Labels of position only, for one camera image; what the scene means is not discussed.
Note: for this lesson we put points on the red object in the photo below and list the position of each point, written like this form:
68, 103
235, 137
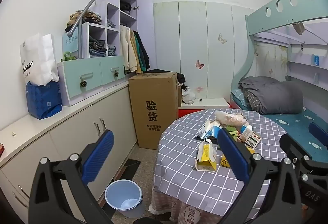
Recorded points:
1, 149

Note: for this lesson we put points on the red storage box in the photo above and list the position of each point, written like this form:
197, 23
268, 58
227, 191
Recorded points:
189, 112

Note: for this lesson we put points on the grey checked tablecloth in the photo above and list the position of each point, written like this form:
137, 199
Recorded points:
184, 142

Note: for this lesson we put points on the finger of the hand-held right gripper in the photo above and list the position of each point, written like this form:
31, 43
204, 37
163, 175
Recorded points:
317, 132
292, 147

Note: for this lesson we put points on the lilac stair shelf unit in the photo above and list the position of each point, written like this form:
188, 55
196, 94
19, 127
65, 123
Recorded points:
87, 80

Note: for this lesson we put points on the pine cone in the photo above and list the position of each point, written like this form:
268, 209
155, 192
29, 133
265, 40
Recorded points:
116, 74
83, 83

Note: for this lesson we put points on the grey folded jeans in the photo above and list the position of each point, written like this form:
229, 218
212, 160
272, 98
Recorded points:
111, 50

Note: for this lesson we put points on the white paper bag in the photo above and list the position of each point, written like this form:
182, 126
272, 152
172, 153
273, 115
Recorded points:
38, 60

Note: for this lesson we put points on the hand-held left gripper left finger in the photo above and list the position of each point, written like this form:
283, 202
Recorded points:
98, 154

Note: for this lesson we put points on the red white labelled packet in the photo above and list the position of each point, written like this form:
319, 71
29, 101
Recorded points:
254, 140

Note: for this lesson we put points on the tall cardboard box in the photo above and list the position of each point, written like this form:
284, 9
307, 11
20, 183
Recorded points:
153, 101

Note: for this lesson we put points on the brown hanging object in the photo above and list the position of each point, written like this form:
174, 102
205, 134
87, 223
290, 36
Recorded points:
298, 27

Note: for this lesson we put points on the blue plastic package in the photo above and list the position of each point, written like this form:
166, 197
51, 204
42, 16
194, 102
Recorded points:
43, 101

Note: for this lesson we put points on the white low cabinet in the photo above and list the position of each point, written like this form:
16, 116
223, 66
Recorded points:
76, 131

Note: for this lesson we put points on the brown folded clothes pile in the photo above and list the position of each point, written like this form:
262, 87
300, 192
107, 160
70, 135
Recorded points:
83, 17

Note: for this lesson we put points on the black clothes pile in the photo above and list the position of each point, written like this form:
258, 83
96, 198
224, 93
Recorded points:
180, 77

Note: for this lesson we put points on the black folded clothes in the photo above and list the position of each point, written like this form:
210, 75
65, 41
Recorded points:
125, 7

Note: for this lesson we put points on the teal bunk bed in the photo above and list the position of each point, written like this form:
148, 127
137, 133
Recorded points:
269, 16

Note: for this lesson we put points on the dark folded clothes stack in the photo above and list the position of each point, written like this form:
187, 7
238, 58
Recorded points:
97, 45

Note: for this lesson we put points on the white plastic bag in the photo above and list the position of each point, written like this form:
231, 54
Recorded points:
188, 95

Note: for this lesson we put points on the grey quilt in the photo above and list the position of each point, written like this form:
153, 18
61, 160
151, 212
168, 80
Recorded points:
276, 95

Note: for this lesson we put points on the grey folded cloth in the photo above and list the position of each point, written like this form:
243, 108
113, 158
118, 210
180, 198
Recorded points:
110, 24

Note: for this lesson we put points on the green hanging jacket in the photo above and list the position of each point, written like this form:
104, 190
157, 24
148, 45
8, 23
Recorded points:
138, 53

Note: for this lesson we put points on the small yellow carton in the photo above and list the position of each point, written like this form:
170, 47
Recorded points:
225, 161

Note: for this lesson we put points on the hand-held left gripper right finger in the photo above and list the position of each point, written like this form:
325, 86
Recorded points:
234, 154

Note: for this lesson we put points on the pink butterfly sticker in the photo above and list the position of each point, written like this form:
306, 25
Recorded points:
199, 64

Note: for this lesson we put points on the white blue carton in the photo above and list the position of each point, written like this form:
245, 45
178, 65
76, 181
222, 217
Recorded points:
246, 131

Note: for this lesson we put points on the white wardrobe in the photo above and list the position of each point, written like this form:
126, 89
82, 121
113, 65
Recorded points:
192, 34

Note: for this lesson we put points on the blue white tissue pack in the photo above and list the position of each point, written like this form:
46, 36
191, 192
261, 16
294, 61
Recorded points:
210, 130

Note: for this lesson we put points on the blue plastic bin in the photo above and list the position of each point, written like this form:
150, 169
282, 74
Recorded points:
120, 193

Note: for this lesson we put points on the small blue box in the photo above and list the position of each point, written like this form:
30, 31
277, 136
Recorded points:
315, 60

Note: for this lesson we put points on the blue plaid pillow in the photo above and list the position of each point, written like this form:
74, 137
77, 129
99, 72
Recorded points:
237, 94

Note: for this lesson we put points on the beige hanging jacket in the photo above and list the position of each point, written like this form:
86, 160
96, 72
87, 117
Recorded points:
126, 49

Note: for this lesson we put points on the pink checked table skirt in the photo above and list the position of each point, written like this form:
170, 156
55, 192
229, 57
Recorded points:
179, 211

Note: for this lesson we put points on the green plastic ornament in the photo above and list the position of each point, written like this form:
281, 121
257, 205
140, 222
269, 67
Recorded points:
68, 56

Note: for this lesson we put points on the dark hanging jacket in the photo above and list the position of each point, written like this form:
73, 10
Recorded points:
144, 52

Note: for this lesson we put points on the beige butterfly sticker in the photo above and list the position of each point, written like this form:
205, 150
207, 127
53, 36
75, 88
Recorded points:
222, 38

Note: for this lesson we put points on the green wrapper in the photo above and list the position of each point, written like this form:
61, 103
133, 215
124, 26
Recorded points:
232, 130

